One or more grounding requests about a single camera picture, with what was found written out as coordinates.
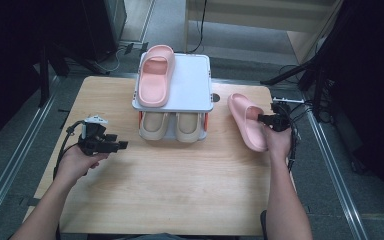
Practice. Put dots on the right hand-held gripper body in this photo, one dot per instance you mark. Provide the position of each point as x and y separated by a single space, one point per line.
281 118

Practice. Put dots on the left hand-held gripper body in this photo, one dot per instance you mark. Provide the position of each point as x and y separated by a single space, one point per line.
93 141

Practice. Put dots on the pink slide slipper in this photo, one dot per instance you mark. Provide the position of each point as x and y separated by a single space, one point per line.
155 83
245 133

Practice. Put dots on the cream clog shoe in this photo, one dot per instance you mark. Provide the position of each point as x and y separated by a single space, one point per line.
188 128
154 126

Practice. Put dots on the white two-tier shoe rack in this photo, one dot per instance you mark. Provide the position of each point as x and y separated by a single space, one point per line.
193 83

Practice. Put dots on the person's right hand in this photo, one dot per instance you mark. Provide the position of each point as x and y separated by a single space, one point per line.
278 145

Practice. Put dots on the person's left hand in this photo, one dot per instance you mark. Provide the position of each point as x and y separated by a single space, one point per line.
75 165

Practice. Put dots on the black round table grommet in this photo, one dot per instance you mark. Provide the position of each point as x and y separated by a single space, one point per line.
216 97

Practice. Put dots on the black metal stand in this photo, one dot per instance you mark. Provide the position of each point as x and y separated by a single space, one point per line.
313 70
45 73

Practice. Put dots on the dark curtain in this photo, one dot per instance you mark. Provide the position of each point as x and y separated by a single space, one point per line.
373 83
10 50

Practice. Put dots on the beige wooden board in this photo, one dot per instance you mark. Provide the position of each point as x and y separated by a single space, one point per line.
263 13

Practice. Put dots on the person's grey clothing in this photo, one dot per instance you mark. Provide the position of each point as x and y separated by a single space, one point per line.
180 237

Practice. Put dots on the dark cabinet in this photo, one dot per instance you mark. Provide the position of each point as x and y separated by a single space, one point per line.
103 23

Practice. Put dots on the metal floor rail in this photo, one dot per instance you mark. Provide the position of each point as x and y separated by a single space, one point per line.
333 170
16 156

